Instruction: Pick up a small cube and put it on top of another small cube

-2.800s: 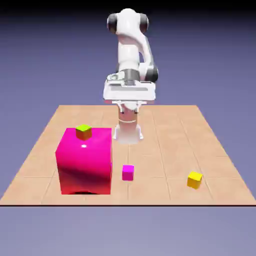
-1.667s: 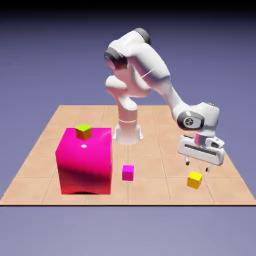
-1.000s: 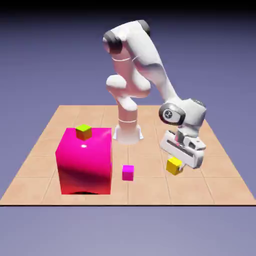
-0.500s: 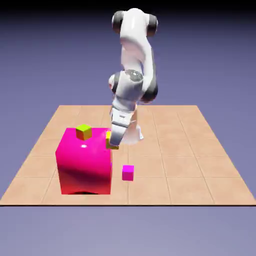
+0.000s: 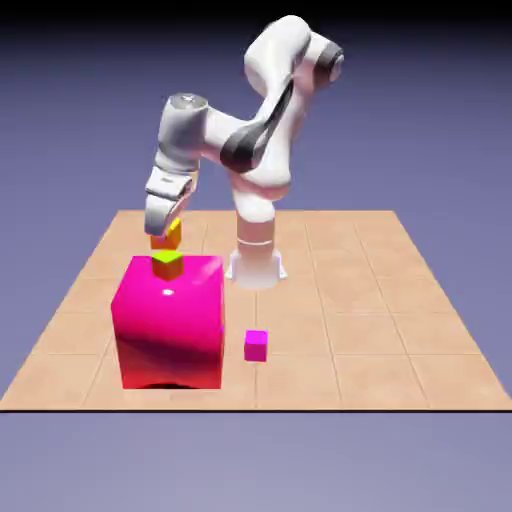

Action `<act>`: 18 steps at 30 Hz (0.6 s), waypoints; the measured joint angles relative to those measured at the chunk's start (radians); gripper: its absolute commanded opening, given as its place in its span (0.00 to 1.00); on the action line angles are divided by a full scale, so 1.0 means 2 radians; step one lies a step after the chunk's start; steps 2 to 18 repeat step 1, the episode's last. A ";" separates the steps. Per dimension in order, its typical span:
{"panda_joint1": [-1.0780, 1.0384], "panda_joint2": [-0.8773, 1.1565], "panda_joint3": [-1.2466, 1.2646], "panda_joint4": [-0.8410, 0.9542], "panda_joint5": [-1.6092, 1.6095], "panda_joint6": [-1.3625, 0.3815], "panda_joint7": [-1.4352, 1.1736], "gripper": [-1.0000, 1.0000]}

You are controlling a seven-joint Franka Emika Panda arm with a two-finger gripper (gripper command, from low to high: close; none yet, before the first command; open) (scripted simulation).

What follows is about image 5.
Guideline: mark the small magenta cube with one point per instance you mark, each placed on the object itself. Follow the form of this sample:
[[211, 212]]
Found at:
[[256, 346]]

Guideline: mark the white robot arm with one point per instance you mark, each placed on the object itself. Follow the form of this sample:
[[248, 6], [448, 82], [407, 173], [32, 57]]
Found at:
[[264, 168]]

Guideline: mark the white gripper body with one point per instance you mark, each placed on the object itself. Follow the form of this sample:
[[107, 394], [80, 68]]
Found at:
[[162, 202]]

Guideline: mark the large pink box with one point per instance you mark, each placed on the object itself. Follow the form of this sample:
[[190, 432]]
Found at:
[[168, 328]]

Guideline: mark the small orange cube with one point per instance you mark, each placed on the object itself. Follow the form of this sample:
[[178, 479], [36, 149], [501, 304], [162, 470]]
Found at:
[[168, 265], [172, 238]]

